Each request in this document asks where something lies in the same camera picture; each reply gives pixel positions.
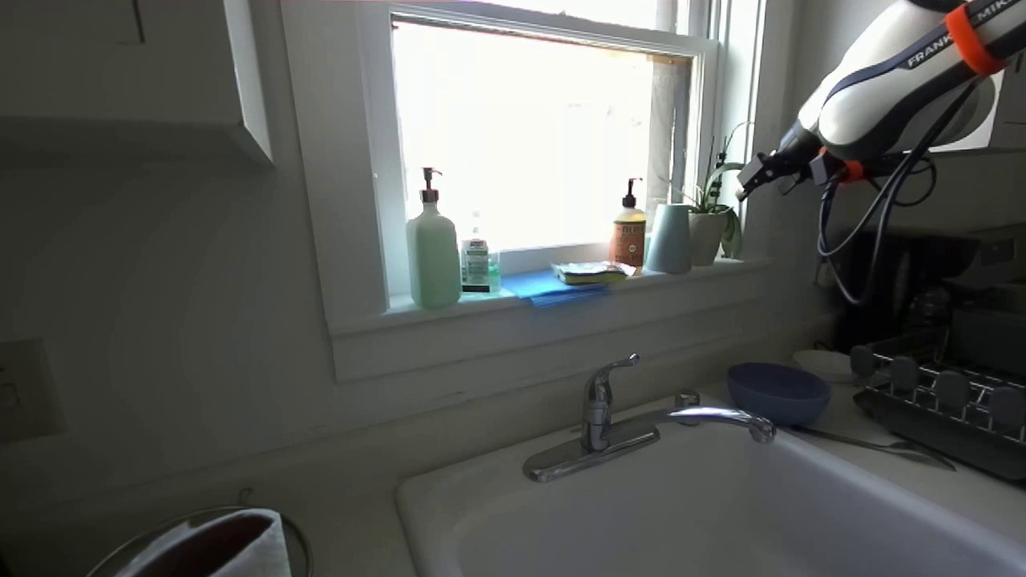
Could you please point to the white window frame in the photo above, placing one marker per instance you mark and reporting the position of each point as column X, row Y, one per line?
column 353, row 211

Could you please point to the blue bowl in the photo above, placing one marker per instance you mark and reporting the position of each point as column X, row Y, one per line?
column 779, row 396

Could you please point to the green houseplant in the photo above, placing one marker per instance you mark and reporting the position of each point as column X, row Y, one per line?
column 733, row 227

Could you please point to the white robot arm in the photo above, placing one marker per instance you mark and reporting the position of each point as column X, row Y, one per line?
column 897, row 75

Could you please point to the white kitchen sink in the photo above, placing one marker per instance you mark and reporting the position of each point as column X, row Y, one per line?
column 693, row 515

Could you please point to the amber soap pump bottle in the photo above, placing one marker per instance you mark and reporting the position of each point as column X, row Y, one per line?
column 628, row 239

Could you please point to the small glass jar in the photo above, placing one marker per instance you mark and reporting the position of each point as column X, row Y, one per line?
column 475, row 266

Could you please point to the chrome faucet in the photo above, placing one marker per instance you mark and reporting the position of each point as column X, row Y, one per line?
column 596, row 412

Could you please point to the white wall cabinet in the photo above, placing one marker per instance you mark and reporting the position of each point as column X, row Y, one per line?
column 115, row 65

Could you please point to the dark dish rack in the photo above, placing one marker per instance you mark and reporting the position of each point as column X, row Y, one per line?
column 941, row 412

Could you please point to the flat soap dish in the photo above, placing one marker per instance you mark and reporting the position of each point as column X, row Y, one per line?
column 595, row 274

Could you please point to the black countertop appliance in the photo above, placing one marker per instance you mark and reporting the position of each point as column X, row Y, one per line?
column 963, row 278

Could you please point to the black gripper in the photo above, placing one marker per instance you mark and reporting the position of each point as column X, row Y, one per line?
column 798, row 155

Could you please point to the green soap pump bottle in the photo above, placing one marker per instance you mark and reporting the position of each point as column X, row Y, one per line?
column 434, row 262

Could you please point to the white plant pot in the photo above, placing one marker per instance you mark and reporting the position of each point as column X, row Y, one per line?
column 710, row 242

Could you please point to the blue cloth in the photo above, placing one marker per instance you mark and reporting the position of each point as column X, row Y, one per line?
column 532, row 287

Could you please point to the light green cloth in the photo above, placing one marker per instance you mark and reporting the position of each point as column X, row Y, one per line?
column 667, row 242

